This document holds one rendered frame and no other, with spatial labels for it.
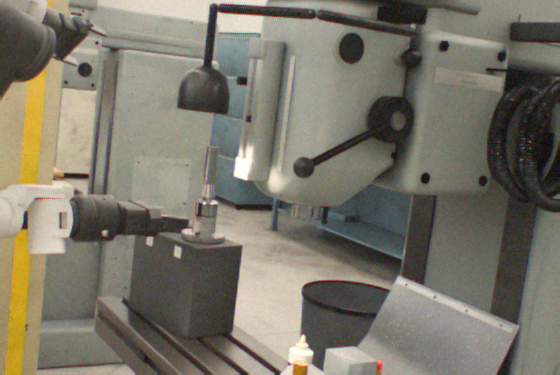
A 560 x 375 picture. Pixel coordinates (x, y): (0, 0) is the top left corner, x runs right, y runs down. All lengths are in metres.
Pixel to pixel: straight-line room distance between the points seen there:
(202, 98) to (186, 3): 9.99
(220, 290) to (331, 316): 1.59
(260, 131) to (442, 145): 0.29
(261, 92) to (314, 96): 0.08
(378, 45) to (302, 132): 0.17
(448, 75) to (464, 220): 0.36
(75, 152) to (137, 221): 8.20
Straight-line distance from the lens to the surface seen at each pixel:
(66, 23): 1.80
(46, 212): 1.37
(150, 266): 1.61
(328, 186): 1.12
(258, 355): 1.49
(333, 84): 1.09
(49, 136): 2.81
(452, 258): 1.48
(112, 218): 1.40
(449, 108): 1.20
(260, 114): 1.11
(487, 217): 1.42
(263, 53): 1.11
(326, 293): 3.47
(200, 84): 1.03
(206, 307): 1.53
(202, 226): 1.53
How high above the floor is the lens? 1.49
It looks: 7 degrees down
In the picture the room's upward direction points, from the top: 7 degrees clockwise
